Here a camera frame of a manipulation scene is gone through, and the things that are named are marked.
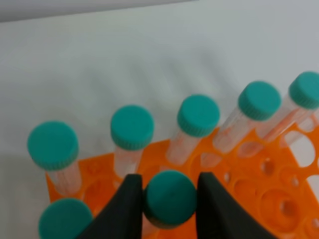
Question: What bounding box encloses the second row left tube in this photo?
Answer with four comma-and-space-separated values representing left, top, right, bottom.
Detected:
38, 198, 93, 239

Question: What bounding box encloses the orange test tube rack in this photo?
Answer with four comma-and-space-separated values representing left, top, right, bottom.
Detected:
44, 121, 319, 239

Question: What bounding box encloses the teal-capped test tube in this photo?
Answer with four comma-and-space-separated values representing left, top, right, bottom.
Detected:
142, 170, 197, 239

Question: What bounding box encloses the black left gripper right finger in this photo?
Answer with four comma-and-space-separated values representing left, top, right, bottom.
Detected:
196, 172, 275, 239

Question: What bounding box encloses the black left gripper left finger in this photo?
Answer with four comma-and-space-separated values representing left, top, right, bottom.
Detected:
77, 174, 143, 239

